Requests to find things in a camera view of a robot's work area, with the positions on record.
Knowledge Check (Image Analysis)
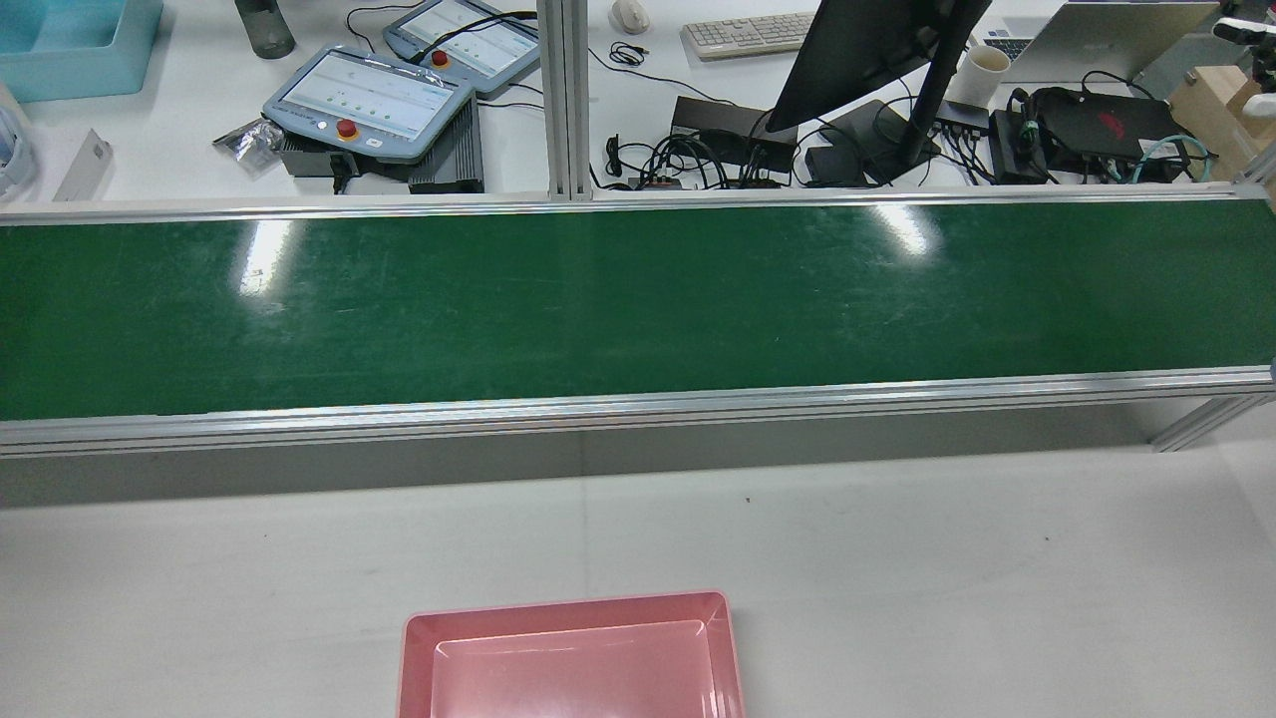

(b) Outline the aluminium conveyor side rail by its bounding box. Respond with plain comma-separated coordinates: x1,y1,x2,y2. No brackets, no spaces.
0,367,1276,460
0,182,1276,228

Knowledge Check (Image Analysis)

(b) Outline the teal cable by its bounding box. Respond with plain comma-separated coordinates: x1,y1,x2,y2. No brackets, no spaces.
1131,135,1212,185

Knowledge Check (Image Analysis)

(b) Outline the silver foil bag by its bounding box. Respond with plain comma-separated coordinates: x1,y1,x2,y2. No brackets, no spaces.
212,118,285,178

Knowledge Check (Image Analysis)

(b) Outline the large robot teach pendant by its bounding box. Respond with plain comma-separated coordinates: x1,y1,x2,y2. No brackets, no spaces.
262,44,477,166

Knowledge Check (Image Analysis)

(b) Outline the green conveyor belt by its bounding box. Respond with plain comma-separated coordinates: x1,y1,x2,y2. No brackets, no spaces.
0,204,1276,421

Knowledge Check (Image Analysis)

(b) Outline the aluminium profile post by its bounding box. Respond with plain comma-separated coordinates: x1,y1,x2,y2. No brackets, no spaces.
536,0,592,202

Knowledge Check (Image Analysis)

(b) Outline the silver laptop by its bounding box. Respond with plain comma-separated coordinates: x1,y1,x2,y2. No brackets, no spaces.
972,0,1222,84

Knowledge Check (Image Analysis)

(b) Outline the white black handheld device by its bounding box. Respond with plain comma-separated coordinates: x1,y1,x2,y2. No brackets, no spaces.
1211,15,1276,53

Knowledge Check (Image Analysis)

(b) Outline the black port hub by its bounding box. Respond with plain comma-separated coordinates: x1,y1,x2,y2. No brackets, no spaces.
932,105,990,138

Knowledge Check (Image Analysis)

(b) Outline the white keyboard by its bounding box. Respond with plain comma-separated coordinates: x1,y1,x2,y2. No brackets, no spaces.
681,11,818,62

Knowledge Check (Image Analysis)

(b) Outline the light blue plastic bin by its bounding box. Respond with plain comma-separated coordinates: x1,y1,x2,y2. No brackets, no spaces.
0,0,165,104

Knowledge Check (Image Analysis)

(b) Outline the grey small carton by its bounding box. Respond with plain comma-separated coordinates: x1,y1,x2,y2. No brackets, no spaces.
53,129,114,202

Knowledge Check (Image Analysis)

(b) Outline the black cable bundle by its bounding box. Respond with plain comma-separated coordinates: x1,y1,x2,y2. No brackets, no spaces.
598,130,744,190

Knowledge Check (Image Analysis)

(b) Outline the clear plastic container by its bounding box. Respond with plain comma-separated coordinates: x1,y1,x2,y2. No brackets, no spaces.
0,85,39,200

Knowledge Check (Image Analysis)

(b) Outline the black power adapter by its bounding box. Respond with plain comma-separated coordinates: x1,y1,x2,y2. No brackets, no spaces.
989,108,1048,185

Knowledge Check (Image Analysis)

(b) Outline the black computer monitor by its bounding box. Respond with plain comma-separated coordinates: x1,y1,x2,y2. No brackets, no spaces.
766,0,993,134
805,0,988,187

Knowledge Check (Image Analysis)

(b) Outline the pink plastic box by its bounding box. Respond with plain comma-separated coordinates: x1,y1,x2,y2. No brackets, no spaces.
397,590,747,718

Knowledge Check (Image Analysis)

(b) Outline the small robot teach pendant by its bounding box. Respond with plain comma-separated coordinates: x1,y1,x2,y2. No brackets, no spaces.
383,0,541,98

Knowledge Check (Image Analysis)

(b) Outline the white paper cup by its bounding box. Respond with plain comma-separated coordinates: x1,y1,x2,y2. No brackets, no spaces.
945,45,1012,109

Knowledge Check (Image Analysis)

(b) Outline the black docking box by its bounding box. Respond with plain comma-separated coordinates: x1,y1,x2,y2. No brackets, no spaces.
671,96,798,173

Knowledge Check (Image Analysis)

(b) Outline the aluminium conveyor leg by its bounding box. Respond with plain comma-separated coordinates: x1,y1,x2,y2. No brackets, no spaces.
1151,394,1276,453

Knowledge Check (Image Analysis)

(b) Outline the wooden box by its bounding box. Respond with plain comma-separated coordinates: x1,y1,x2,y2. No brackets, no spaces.
1168,65,1276,182

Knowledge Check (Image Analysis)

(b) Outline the dark grey bottle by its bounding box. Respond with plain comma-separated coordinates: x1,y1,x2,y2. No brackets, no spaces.
234,0,297,59

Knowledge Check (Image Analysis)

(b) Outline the black finned controller box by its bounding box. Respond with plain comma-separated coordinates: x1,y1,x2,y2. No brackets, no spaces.
279,98,486,194

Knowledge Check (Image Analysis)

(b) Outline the black power adapter box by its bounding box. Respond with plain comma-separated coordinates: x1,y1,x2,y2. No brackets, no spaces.
1032,87,1187,161

